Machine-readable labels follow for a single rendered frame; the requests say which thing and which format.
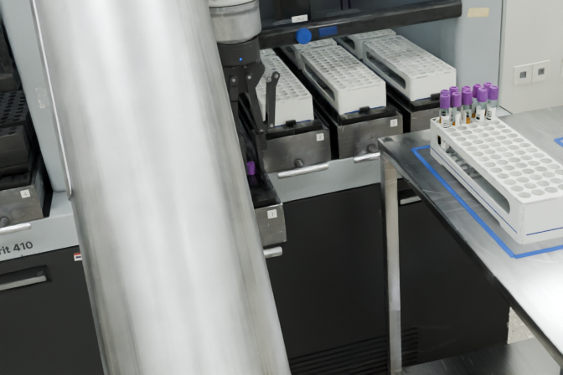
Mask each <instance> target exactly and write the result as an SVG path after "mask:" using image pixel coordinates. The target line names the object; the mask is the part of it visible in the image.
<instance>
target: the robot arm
mask: <svg viewBox="0 0 563 375"><path fill-rule="evenodd" d="M29 2H30V7H31V12H32V16H33V21H34V28H35V33H36V38H37V42H38V46H39V54H40V58H41V63H42V68H43V72H44V80H45V84H46V89H47V93H48V98H49V106H50V110H51V115H52V119H53V124H54V132H55V136H56V141H57V145H58V149H59V158H60V162H61V166H62V171H63V175H64V180H65V188H66V192H67V197H68V200H69V201H70V202H71V207H72V211H73V215H74V220H75V228H76V233H77V237H78V241H79V246H80V253H81V258H82V263H83V267H84V272H85V279H86V284H87V288H88V293H89V297H90V305H91V309H92V314H93V318H94V323H95V328H96V335H97V340H98V344H99V348H100V354H101V361H102V366H103V370H104V374H105V375H291V371H290V367H289V363H288V359H287V352H286V348H285V344H284V341H283V337H282V330H281V326H280V322H279V318H278V315H277V310H276V304H275V300H274V296H273V292H272V288H271V282H270V277H269V274H268V270H267V266H266V259H265V255H264V251H263V248H262V243H261V236H260V233H259V229H258V225H257V222H256V215H255V210H254V207H253V202H252V199H251V192H250V189H249V184H248V181H247V176H246V175H248V168H247V162H246V155H245V143H244V137H243V136H242V134H241V132H240V131H239V123H238V94H240V93H242V92H245V93H247V95H248V98H249V102H250V105H251V111H252V115H253V119H254V122H255V126H256V129H252V135H253V141H254V147H255V152H256V161H257V163H258V165H259V167H260V169H261V171H262V172H264V171H265V168H264V162H263V156H262V151H264V150H266V149H267V144H266V131H267V130H269V129H273V128H274V127H275V117H276V85H277V83H278V80H279V78H280V74H279V73H278V71H277V70H276V69H268V68H266V67H265V65H264V64H263V63H262V62H261V54H260V47H259V40H258V35H257V34H258V33H259V32H260V31H261V17H260V10H259V0H29ZM263 74H264V75H265V77H264V78H265V80H266V117H265V120H264V121H263V120H262V116H261V109H260V106H259V102H258V99H257V93H256V87H257V85H258V83H259V81H260V80H261V77H262V75H263Z"/></svg>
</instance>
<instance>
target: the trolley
mask: <svg viewBox="0 0 563 375"><path fill-rule="evenodd" d="M498 118H499V119H500V120H501V121H502V122H504V123H505V124H506V125H508V126H510V127H511V128H512V129H514V130H515V131H517V132H518V133H519V134H520V135H521V136H523V137H524V138H526V139H527V140H528V141H530V142H531V143H533V144H534V145H536V146H537V147H538V148H539V149H540V150H542V151H543V152H545V153H546V154H548V155H549V156H550V157H552V158H553V159H555V160H556V161H557V162H558V163H560V164H561V165H562V166H563V105H559V106H554V107H550V108H544V109H540V110H532V111H526V112H521V113H517V114H512V115H507V116H499V117H498ZM377 142H378V148H379V149H380V185H381V207H382V230H383V252H384V275H385V319H386V342H387V365H388V375H563V237H559V238H554V239H547V240H543V241H539V242H534V243H530V244H518V243H517V242H516V241H515V240H514V239H513V238H512V237H511V236H510V235H509V234H508V233H507V232H506V231H505V230H504V229H503V228H502V227H501V226H500V223H499V221H498V220H497V219H496V218H495V217H494V216H493V215H492V214H491V213H490V212H489V211H488V210H487V209H486V208H485V207H484V206H483V205H482V204H481V203H480V202H479V201H478V200H477V199H476V198H475V197H474V196H473V195H472V194H471V193H470V192H469V191H468V190H467V189H466V188H465V187H464V186H463V185H462V184H461V183H460V182H459V181H458V180H457V179H456V178H455V177H454V176H453V175H452V174H451V173H450V172H449V171H448V170H447V169H446V168H445V167H444V166H443V165H441V164H440V163H439V162H438V161H437V160H436V159H435V158H434V157H433V156H432V155H431V129H428V130H423V131H414V132H410V133H405V134H400V135H395V136H387V137H381V138H378V140H377ZM397 172H398V173H399V174H400V175H401V176H402V177H403V178H404V179H405V181H406V182H407V183H408V184H409V186H410V187H411V188H412V189H413V191H414V192H415V193H416V194H417V196H418V197H419V198H420V199H421V201H422V202H423V203H424V204H425V205H426V206H427V207H428V208H429V209H430V211H431V212H432V213H433V215H434V216H435V217H436V218H437V220H438V221H439V222H440V223H441V224H442V226H443V227H444V228H445V229H446V231H447V232H448V233H449V234H450V235H451V236H452V237H453V238H454V240H455V241H456V242H457V243H458V245H459V246H460V247H461V248H462V250H463V251H464V252H465V253H466V254H467V256H468V257H469V258H470V259H471V261H472V262H473V263H474V264H475V265H476V266H477V267H478V269H479V270H480V271H481V272H482V273H483V275H484V276H485V277H486V278H487V280H488V281H489V282H490V283H491V285H492V286H493V287H494V288H495V290H496V291H497V292H498V293H499V294H500V295H501V296H502V297H503V298H504V300H505V301H506V302H507V303H508V305H509V306H510V307H511V308H512V310H513V311H514V312H515V313H516V315H517V316H518V317H519V318H520V320H521V321H522V322H523V323H524V324H525V325H526V326H527V327H528V329H529V330H530V331H531V332H532V334H533V335H534V336H535V338H531V339H527V340H523V341H520V342H513V343H509V344H505V345H502V346H498V347H491V348H488V349H483V350H480V351H476V352H469V353H466V354H462V355H458V356H455V357H448V358H444V359H440V360H436V361H433V362H426V363H422V364H418V365H415V366H410V367H404V368H401V336H400V268H399V235H398V200H397Z"/></svg>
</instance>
